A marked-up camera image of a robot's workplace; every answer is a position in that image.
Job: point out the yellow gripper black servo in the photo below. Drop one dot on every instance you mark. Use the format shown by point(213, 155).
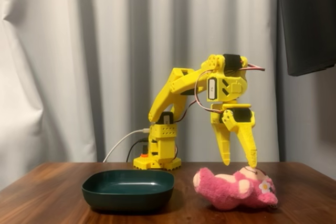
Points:
point(242, 124)

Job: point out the pink strawberry bear plush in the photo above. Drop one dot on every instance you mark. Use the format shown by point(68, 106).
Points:
point(225, 192)

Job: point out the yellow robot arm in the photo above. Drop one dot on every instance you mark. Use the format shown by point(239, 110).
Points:
point(162, 98)

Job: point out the dark green plastic bin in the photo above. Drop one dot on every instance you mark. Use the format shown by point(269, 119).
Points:
point(126, 190)

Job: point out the orange black board holder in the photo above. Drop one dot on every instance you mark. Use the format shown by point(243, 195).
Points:
point(144, 153)

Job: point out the black monitor screen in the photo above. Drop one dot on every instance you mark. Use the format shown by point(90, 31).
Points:
point(307, 24)

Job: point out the pale grey curtain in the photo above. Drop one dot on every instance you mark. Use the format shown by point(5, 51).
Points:
point(78, 51)

